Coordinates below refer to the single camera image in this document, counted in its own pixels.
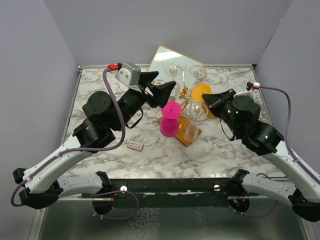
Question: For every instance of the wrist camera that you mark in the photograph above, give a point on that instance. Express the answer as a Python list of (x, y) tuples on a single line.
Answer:
[(128, 74), (251, 90)]

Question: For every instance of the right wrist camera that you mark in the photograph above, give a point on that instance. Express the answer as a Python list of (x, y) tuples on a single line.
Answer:
[(251, 90)]

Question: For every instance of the gold wire wine glass rack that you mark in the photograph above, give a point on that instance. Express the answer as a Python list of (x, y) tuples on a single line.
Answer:
[(186, 93)]

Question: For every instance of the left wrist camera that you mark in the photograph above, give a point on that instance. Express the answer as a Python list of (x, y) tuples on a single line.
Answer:
[(128, 74)]

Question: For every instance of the small clear stemmed glass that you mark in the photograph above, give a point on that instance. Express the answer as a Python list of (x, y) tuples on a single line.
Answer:
[(197, 112)]

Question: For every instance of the hanging clear glass on rack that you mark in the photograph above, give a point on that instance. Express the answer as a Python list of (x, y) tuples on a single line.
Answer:
[(199, 73)]

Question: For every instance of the small red white box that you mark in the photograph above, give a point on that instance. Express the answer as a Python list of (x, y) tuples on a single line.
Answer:
[(135, 145)]

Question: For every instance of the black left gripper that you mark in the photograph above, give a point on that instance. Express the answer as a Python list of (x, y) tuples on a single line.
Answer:
[(160, 93)]

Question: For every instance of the black mounting rail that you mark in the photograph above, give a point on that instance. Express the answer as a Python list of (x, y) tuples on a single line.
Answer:
[(173, 192)]

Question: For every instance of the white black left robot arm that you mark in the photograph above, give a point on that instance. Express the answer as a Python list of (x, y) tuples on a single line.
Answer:
[(103, 130)]

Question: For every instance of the clear round wine glass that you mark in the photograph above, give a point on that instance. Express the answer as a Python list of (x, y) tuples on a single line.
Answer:
[(177, 73)]

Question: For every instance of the pink plastic goblet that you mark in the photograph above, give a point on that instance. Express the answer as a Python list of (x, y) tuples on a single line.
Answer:
[(169, 125)]

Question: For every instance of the gold framed whiteboard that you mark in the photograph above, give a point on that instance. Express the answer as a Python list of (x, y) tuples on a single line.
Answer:
[(165, 57)]

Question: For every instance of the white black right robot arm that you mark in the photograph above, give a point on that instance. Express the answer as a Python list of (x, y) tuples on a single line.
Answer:
[(241, 114)]

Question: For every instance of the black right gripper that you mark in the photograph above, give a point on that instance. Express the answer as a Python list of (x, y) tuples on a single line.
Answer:
[(214, 101)]

